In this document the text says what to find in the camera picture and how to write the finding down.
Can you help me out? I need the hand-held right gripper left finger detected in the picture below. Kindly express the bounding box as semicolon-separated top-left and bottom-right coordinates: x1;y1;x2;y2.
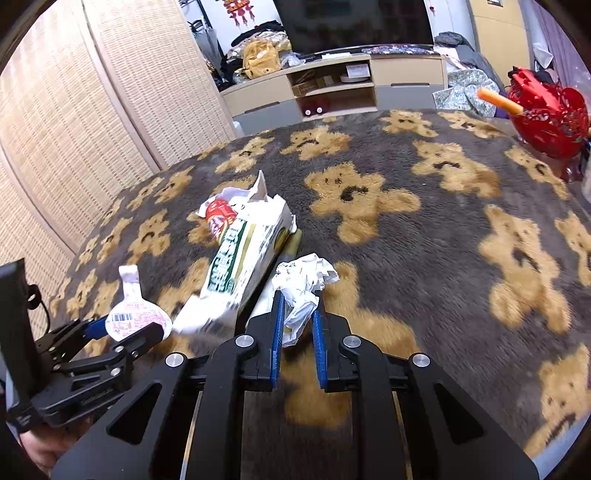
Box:
51;291;287;480

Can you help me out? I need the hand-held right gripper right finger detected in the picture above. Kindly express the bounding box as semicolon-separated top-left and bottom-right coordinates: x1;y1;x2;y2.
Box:
311;310;541;480

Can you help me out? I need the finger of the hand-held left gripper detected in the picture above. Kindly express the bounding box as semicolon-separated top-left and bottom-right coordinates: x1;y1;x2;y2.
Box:
51;322;169;384
34;318;112;365

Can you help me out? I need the white round peel-off lid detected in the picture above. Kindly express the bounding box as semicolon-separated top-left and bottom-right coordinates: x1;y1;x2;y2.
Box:
105;265;174;342

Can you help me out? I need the white tissue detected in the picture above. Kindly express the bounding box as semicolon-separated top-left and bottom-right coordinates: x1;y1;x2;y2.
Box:
271;253;340;348

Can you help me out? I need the person's left hand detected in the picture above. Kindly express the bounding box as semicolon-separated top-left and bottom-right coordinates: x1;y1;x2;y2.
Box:
21;411;100;476

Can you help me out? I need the white green paper packet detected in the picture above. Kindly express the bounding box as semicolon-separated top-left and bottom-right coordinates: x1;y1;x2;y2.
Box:
173;171;298;340

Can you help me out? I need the dark green tube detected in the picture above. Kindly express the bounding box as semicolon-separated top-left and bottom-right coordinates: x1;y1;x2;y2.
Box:
277;228;303;264

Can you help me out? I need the red label white wrapper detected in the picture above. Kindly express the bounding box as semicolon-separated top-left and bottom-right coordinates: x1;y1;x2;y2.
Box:
196;187;259;243

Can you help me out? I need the bear printed blanket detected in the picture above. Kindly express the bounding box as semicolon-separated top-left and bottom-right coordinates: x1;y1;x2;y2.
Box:
48;108;591;462

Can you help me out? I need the woven folding screen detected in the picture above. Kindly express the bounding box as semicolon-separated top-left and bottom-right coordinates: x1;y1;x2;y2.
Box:
0;0;238;296

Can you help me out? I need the cardboard box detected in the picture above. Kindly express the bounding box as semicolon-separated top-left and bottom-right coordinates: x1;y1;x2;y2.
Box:
293;78;331;97

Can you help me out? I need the yellow backpack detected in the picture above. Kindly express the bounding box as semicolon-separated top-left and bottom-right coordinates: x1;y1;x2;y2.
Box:
242;39;281;80

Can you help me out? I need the beige grey television cabinet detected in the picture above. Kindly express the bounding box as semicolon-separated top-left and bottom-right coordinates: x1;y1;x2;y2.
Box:
219;44;448;139

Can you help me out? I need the grey floral cloth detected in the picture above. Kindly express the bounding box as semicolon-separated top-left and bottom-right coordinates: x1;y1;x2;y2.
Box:
431;69;509;116

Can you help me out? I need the pile of clothes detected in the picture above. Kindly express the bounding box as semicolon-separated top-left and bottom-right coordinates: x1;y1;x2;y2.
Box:
222;21;296;88

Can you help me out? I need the orange stick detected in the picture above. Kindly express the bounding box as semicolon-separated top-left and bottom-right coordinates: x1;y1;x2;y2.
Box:
477;88;525;115

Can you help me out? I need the dark patterned cloth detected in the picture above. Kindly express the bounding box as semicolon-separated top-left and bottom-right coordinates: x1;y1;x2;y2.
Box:
362;43;437;56

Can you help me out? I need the black television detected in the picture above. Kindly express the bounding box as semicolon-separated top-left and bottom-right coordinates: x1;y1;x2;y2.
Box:
272;0;435;54

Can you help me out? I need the red openwork basket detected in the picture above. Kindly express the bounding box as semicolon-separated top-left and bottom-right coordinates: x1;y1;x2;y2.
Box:
505;67;591;160

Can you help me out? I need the red fish hanging ornament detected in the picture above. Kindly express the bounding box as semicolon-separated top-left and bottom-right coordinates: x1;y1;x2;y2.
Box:
222;0;254;28

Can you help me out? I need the grey jacket pile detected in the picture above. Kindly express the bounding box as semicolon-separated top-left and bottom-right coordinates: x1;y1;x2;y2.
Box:
434;31;504;88

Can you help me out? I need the purple curtain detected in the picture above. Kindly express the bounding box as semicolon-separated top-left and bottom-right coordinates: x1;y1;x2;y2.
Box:
526;0;591;93

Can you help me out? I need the black cable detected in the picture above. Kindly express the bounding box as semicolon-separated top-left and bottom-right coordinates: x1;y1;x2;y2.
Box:
25;284;51;333

